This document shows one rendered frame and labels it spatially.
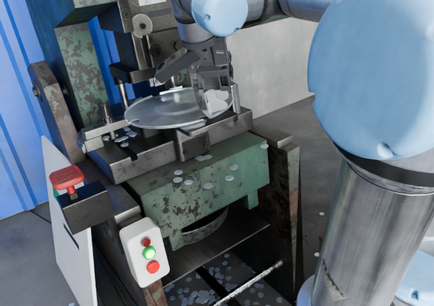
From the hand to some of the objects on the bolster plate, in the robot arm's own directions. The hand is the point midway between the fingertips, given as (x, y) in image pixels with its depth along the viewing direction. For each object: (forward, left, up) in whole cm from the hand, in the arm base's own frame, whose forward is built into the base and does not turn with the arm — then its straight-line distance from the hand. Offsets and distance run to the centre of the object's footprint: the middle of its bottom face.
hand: (207, 113), depth 85 cm
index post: (+11, -19, -9) cm, 24 cm away
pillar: (+34, +3, -6) cm, 34 cm away
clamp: (+29, +12, -9) cm, 33 cm away
